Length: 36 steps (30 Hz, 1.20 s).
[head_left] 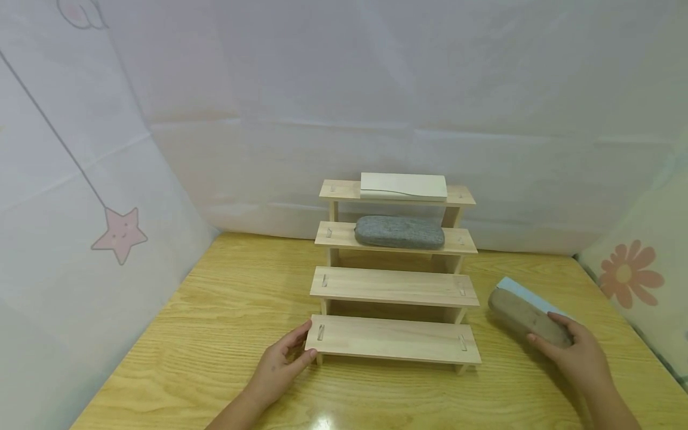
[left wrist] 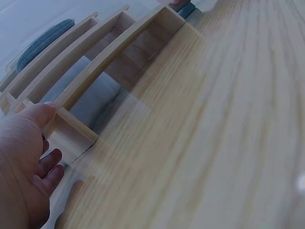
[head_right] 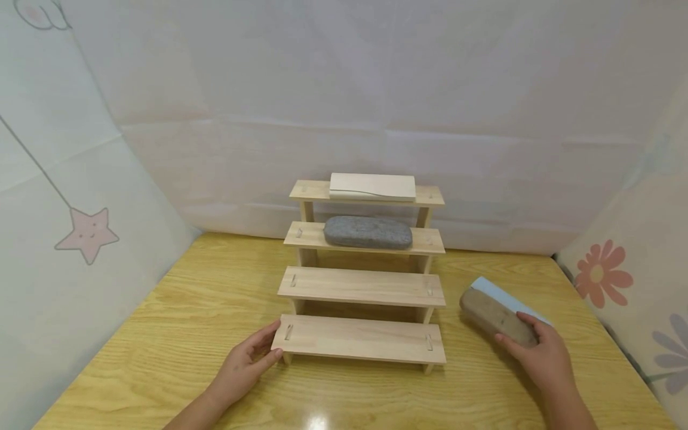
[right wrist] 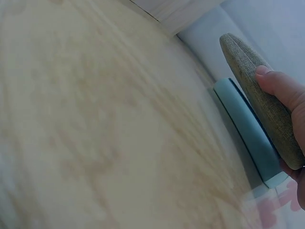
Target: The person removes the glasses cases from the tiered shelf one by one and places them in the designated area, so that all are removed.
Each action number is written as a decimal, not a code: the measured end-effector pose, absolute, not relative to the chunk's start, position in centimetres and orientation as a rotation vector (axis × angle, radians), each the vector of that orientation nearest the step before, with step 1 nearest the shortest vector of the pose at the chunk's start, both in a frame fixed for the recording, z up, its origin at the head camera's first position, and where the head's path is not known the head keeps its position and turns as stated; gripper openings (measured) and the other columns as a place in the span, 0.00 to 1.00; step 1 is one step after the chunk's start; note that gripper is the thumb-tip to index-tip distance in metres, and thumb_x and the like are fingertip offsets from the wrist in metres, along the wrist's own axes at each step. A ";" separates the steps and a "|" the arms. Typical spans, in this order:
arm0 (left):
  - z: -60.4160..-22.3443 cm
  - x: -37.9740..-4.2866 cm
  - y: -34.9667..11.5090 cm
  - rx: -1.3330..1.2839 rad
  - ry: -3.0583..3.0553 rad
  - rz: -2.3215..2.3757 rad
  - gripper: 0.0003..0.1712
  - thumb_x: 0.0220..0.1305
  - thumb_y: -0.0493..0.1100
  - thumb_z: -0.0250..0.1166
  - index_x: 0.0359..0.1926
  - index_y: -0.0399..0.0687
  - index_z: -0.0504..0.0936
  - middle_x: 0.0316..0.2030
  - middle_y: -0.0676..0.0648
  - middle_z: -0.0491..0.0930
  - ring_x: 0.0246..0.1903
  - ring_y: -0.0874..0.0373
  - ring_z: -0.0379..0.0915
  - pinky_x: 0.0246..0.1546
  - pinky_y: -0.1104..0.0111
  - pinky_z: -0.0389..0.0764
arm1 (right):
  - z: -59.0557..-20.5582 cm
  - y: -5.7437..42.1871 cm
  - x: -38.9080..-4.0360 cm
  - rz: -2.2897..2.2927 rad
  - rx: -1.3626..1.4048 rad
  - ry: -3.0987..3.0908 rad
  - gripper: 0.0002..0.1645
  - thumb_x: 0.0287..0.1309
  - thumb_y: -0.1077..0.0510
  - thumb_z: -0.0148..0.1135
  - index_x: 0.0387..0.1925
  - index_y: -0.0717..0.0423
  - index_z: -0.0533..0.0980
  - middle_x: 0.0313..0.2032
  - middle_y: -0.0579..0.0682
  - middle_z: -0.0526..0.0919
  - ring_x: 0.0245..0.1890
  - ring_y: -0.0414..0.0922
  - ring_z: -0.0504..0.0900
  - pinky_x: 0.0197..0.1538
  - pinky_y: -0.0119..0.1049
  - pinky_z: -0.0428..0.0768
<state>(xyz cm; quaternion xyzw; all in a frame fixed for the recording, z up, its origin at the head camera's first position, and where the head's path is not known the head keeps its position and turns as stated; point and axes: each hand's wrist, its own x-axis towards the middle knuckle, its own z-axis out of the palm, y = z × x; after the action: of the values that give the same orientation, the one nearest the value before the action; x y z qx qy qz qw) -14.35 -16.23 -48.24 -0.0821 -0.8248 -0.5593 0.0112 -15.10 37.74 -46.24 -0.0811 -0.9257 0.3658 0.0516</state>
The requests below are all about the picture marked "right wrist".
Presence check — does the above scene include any teal rectangular box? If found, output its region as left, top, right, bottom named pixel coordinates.
left=213, top=77, right=289, bottom=189

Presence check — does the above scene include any grey fabric oval case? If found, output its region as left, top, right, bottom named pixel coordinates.
left=219, top=32, right=305, bottom=170

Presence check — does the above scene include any person's right hand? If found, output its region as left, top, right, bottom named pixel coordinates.
left=254, top=65, right=305, bottom=212

